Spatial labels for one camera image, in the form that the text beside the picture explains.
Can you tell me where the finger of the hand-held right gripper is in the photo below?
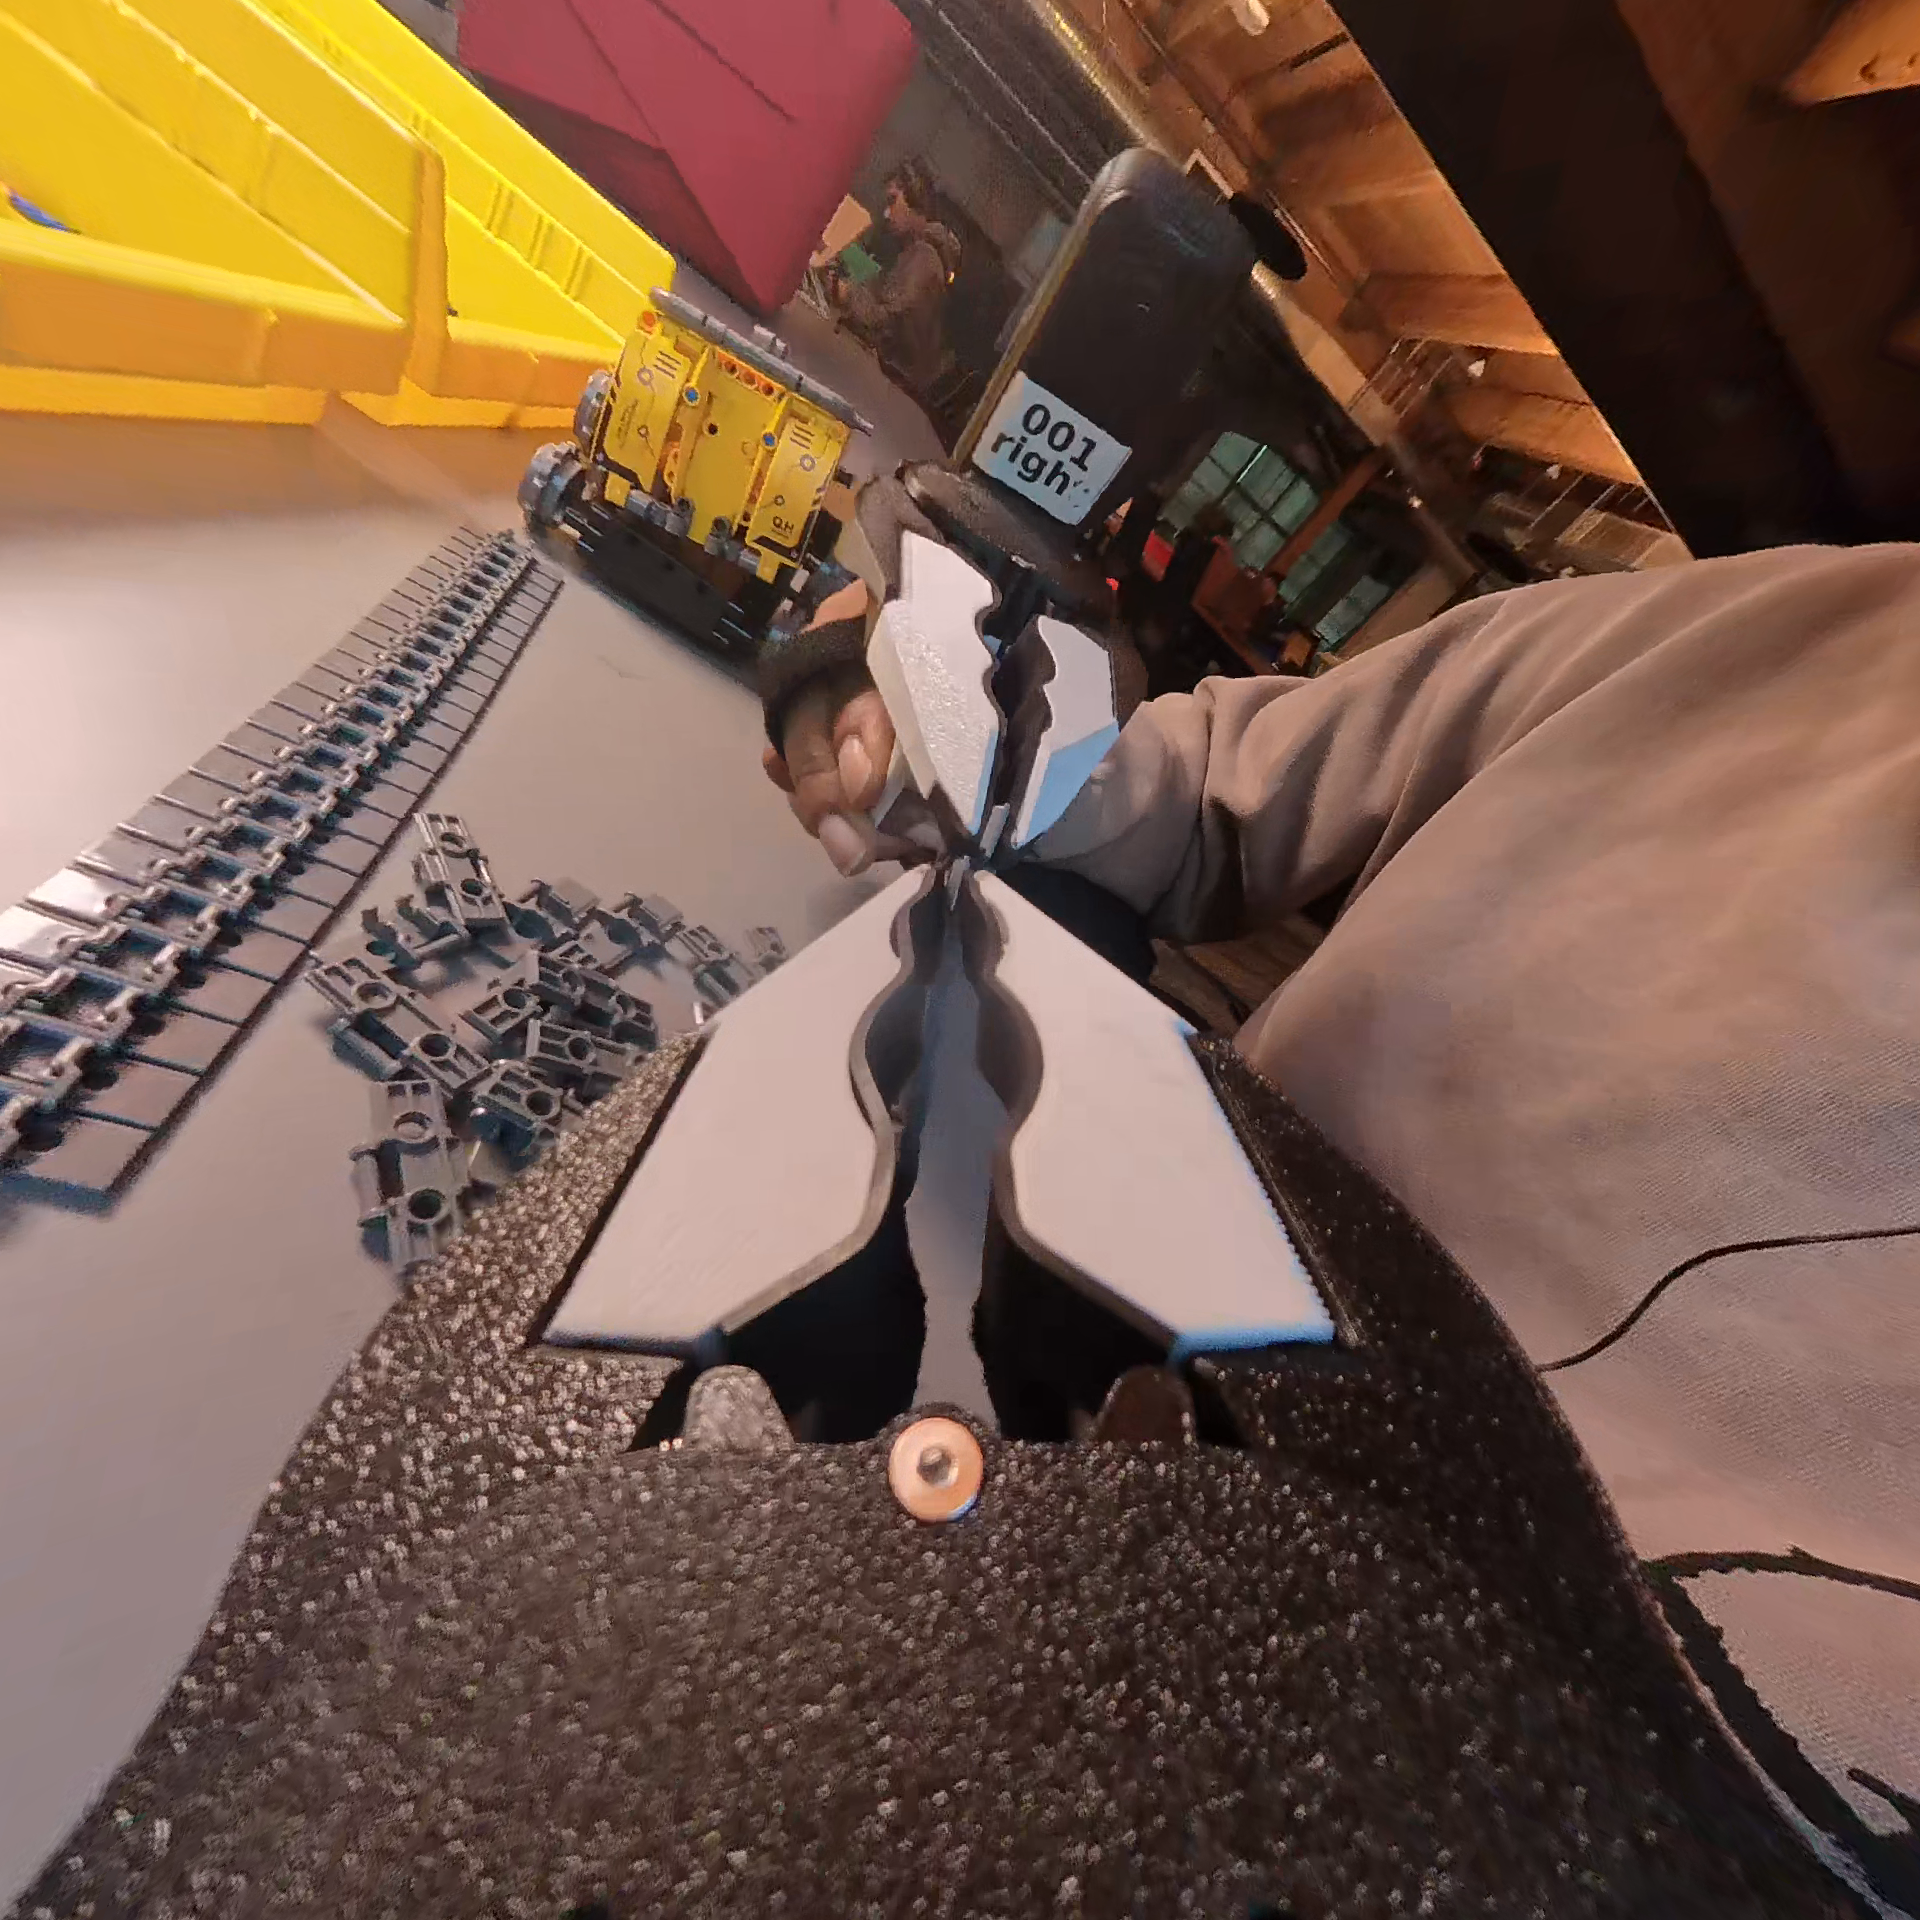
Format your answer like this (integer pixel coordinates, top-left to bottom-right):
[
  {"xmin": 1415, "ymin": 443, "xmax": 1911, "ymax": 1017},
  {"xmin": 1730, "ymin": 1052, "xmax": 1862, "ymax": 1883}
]
[
  {"xmin": 1009, "ymin": 614, "xmax": 1124, "ymax": 866},
  {"xmin": 868, "ymin": 533, "xmax": 1001, "ymax": 855}
]

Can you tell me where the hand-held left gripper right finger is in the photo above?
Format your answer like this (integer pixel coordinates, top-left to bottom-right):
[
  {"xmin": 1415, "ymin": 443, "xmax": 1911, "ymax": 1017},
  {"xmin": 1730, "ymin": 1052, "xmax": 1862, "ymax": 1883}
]
[{"xmin": 959, "ymin": 870, "xmax": 1338, "ymax": 1353}]

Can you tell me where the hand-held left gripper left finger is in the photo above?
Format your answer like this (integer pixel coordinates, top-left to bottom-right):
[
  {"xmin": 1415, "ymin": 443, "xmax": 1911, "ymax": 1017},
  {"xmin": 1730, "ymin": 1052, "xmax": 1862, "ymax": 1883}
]
[{"xmin": 540, "ymin": 866, "xmax": 934, "ymax": 1353}]

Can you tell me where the pile of grey track links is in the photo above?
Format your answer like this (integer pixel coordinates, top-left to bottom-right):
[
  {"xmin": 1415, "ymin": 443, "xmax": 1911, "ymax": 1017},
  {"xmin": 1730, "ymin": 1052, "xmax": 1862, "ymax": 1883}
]
[{"xmin": 303, "ymin": 809, "xmax": 791, "ymax": 1273}]

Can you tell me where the yellow toy robot vehicle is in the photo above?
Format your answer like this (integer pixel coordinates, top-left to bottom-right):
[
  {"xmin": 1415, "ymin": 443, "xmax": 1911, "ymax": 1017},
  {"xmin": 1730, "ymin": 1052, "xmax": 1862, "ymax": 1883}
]
[{"xmin": 515, "ymin": 292, "xmax": 876, "ymax": 663}]

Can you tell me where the person's right forearm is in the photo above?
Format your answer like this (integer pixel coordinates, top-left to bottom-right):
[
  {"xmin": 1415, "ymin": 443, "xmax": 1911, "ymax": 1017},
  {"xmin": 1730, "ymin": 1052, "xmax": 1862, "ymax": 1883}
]
[{"xmin": 1035, "ymin": 548, "xmax": 1920, "ymax": 946}]

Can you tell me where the grey desk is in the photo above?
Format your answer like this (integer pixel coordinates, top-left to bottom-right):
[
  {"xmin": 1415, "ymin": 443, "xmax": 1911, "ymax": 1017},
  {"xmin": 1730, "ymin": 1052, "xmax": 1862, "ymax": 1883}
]
[{"xmin": 0, "ymin": 405, "xmax": 1171, "ymax": 1863}]

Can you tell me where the person's right hand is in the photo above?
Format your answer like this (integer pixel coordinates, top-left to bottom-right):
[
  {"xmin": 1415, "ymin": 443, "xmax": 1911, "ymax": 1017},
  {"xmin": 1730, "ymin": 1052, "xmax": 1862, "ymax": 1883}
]
[{"xmin": 759, "ymin": 675, "xmax": 940, "ymax": 880}]

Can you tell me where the black chair armrest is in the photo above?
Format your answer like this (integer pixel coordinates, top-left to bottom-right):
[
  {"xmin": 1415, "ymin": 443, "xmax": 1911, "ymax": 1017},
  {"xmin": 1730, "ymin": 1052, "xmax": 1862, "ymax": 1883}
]
[{"xmin": 1035, "ymin": 864, "xmax": 1161, "ymax": 982}]

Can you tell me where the person's beige hoodie torso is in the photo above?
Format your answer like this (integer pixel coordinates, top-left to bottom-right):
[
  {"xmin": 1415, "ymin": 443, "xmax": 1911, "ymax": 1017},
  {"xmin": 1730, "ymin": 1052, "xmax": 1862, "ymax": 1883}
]
[{"xmin": 1231, "ymin": 602, "xmax": 1920, "ymax": 1890}]

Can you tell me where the yellow plastic storage bin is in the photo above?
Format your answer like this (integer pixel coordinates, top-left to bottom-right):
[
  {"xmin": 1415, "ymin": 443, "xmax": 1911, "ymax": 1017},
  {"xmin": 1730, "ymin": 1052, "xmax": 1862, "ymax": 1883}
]
[
  {"xmin": 0, "ymin": 0, "xmax": 437, "ymax": 425},
  {"xmin": 300, "ymin": 0, "xmax": 680, "ymax": 428}
]

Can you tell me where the silver ceiling duct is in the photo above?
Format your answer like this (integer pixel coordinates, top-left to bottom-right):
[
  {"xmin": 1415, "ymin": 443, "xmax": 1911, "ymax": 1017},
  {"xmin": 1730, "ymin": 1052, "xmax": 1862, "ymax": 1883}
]
[{"xmin": 901, "ymin": 0, "xmax": 1143, "ymax": 230}]

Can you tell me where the thin black cable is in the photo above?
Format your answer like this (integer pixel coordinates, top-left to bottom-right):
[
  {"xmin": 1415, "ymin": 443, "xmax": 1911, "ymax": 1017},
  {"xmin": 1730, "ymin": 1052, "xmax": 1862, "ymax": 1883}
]
[{"xmin": 1538, "ymin": 1229, "xmax": 1920, "ymax": 1374}]

